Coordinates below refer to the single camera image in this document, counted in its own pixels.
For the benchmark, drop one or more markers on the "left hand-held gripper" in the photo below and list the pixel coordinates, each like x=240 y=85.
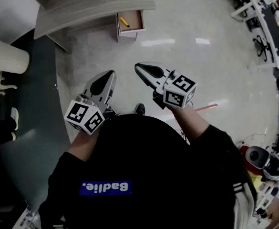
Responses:
x=82 y=117

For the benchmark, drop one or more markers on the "white striped garment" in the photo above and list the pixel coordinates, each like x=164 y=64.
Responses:
x=245 y=206

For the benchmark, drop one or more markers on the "person's right forearm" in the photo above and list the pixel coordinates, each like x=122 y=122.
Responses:
x=191 y=123

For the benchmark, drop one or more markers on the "person's black top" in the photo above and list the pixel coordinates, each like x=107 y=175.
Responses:
x=141 y=163

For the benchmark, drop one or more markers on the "grey round device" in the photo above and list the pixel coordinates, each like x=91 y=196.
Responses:
x=257 y=156

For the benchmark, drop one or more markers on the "grey wooden drawer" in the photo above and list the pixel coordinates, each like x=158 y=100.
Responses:
x=135 y=20

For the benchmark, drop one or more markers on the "red rod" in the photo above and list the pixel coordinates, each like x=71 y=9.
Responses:
x=207 y=107

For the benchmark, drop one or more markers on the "yellow screwdriver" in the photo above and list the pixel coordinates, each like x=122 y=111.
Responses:
x=124 y=21

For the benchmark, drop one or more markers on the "person's left forearm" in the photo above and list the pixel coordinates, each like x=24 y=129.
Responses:
x=82 y=144

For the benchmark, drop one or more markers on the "white long desk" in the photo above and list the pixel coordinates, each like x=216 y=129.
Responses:
x=270 y=32

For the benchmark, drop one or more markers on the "grey wooden desk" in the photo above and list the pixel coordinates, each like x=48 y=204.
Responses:
x=58 y=25

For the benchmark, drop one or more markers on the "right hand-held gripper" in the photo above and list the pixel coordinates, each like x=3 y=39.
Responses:
x=175 y=96

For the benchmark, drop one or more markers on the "white cylindrical bin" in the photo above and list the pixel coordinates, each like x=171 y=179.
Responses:
x=5 y=56

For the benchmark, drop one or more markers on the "person's black shoe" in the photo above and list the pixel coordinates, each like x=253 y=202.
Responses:
x=140 y=108

